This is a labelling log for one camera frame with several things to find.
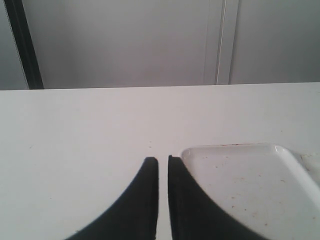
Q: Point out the white cabinet doors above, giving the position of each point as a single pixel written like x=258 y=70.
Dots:
x=69 y=44

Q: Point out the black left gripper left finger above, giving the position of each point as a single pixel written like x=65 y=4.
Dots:
x=134 y=215

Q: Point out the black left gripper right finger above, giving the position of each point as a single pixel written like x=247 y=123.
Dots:
x=193 y=215

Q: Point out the white rectangular plastic tray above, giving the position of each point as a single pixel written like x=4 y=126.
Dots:
x=261 y=185

